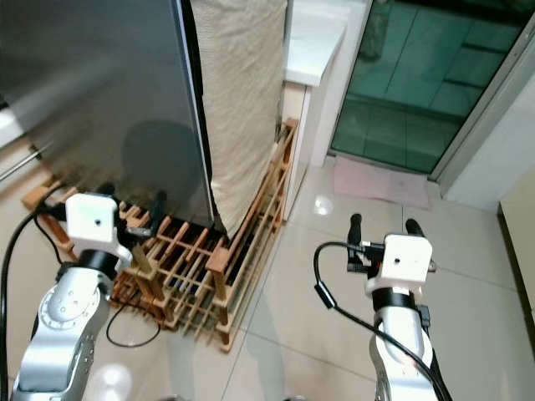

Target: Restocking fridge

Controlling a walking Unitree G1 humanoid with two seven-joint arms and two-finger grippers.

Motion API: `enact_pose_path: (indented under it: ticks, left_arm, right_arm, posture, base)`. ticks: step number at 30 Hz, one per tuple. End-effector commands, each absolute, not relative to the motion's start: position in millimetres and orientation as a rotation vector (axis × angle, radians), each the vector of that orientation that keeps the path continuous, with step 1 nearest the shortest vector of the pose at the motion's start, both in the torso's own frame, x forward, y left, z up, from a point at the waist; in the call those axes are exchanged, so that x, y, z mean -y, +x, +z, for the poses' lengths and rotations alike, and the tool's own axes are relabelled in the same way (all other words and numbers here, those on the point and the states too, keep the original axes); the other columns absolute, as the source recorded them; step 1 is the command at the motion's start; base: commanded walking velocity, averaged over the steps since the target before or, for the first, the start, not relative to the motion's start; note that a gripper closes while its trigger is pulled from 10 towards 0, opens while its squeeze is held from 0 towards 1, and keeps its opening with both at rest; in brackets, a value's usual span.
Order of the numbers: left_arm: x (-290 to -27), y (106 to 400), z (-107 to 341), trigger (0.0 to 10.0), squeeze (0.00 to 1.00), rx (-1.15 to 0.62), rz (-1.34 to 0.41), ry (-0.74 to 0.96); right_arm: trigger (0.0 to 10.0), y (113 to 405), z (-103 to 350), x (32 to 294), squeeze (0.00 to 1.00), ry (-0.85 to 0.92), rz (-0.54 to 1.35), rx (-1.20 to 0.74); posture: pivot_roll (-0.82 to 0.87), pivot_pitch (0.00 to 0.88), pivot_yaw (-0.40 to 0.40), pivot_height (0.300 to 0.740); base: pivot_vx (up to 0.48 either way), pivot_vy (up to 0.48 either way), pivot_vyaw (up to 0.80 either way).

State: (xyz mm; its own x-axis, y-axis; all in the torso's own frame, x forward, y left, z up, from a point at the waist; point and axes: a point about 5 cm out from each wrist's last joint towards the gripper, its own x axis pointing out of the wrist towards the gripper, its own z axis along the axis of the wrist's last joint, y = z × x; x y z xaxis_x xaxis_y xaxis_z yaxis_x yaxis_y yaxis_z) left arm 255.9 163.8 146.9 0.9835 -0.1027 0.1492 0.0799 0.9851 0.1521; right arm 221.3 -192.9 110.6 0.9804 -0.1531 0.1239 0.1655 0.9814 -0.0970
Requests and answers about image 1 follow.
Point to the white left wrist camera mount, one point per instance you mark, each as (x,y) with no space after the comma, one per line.
(94,224)

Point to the green glass sliding door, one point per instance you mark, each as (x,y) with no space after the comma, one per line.
(418,83)

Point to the beige cloth cover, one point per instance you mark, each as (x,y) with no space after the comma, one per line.
(242,100)

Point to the white counter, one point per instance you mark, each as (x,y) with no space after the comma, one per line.
(313,42)

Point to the wooden slatted rack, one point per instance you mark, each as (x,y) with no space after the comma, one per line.
(192,276)

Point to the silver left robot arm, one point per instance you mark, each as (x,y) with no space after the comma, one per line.
(63,322)

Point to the beige kitchen cabinet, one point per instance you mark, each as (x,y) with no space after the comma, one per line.
(8,129)

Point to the grey fridge door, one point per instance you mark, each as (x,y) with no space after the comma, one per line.
(100,75)

